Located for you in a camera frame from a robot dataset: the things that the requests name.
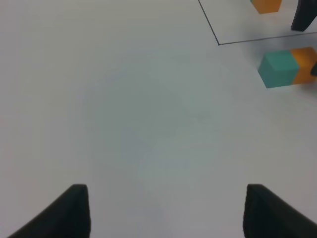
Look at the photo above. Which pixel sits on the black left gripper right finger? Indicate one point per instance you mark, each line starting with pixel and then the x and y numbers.
pixel 267 216

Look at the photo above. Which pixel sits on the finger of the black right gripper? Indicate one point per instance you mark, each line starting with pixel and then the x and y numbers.
pixel 305 14
pixel 314 70

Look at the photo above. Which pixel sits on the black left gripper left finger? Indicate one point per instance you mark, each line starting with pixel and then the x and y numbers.
pixel 67 217

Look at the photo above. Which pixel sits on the orange template block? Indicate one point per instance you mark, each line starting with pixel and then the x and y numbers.
pixel 266 6

